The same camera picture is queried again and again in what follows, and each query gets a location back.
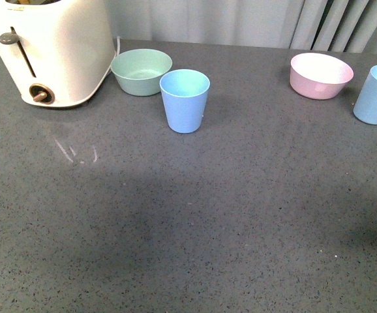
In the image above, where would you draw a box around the mint green bowl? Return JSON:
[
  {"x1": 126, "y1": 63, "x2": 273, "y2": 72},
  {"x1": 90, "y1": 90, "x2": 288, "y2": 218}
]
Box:
[{"x1": 111, "y1": 49, "x2": 173, "y2": 97}]

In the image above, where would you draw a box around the pink bowl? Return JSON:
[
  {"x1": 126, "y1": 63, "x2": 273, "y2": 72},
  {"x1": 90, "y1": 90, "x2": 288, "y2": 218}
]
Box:
[{"x1": 290, "y1": 53, "x2": 354, "y2": 100}]

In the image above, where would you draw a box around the white two-slot toaster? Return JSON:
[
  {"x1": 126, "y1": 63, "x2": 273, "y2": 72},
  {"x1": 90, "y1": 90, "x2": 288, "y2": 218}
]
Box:
[{"x1": 0, "y1": 1, "x2": 116, "y2": 108}]

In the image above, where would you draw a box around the grey pleated curtain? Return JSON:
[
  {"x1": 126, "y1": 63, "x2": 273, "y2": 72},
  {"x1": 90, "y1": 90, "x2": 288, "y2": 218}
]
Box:
[{"x1": 106, "y1": 0, "x2": 377, "y2": 53}]

